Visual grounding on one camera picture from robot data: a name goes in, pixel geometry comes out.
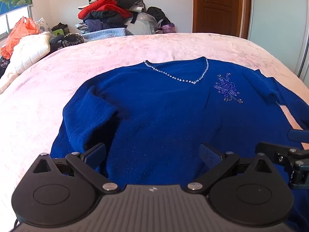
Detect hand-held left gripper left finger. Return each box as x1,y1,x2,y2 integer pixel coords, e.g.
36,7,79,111
31,143,121,195

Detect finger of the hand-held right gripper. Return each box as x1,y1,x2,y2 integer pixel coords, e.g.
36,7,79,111
255,142,309,189
288,129,309,142

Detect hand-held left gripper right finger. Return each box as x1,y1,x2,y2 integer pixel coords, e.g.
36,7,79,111
186,143,274,195

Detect blue beaded sweater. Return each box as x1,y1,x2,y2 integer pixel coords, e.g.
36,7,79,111
49,56,309,232

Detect pile of clothes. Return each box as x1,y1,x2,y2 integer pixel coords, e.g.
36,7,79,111
75,0,145,33

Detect pink floral blanket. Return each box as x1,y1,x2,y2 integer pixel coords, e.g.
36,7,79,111
0,32,309,232

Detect dark clothing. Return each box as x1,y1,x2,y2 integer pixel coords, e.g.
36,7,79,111
49,35,65,54

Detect white wardrobe sliding door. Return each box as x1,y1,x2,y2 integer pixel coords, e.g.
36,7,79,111
246,0,309,78

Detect leopard print garment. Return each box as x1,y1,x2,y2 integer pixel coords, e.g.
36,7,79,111
61,32,85,47

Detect light blue quilted blanket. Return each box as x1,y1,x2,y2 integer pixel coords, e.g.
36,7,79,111
81,27,134,43

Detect green box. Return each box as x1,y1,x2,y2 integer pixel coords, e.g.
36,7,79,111
52,28,69,38

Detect purple bag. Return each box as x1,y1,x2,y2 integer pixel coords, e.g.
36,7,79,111
161,23,175,34

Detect clear plastic bag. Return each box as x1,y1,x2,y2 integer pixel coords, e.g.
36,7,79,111
130,12,158,35

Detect floral pillow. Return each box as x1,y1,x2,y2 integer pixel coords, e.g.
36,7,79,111
34,17,52,33

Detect orange plastic bag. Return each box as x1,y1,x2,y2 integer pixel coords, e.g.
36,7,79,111
0,16,40,60

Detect brown wooden door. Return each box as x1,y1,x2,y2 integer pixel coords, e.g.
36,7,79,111
192,0,251,39

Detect black garment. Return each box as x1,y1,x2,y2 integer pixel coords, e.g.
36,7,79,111
146,6,172,27

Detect window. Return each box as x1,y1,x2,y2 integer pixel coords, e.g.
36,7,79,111
0,5,33,41

